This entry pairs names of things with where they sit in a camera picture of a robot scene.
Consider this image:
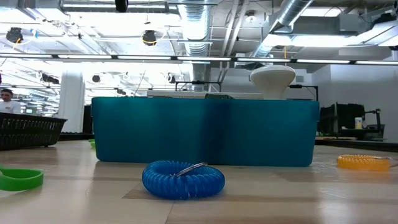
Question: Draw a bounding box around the green silicone wristband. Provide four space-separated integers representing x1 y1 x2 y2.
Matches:
0 167 45 192

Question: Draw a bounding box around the orange-yellow coil key bracelet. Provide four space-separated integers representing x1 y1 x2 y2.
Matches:
336 154 393 172

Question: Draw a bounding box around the white round building column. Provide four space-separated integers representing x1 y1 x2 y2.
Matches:
58 70 86 134

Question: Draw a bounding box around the black ceiling spotlight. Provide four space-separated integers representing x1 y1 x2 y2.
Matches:
142 29 158 47
5 27 24 44

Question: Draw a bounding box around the person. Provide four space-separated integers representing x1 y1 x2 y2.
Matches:
0 88 22 114

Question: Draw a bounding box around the slanted silver air duct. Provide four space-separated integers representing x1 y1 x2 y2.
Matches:
248 0 315 59

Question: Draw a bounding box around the background desk with monitors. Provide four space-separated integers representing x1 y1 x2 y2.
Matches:
319 102 386 142

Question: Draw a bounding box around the straight silver air duct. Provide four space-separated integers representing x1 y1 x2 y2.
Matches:
178 0 213 91

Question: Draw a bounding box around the long linear light strip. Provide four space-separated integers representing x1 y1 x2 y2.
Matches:
0 53 398 66

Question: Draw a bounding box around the black metal background stand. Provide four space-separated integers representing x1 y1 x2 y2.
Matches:
288 83 320 102
174 80 223 93

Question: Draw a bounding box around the teal plastic tray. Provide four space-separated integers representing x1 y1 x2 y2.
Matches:
90 96 321 168

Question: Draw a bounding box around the black plastic basket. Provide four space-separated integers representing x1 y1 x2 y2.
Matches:
0 111 68 152

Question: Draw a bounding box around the blue coil key bracelet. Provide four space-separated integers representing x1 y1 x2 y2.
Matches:
141 160 226 201

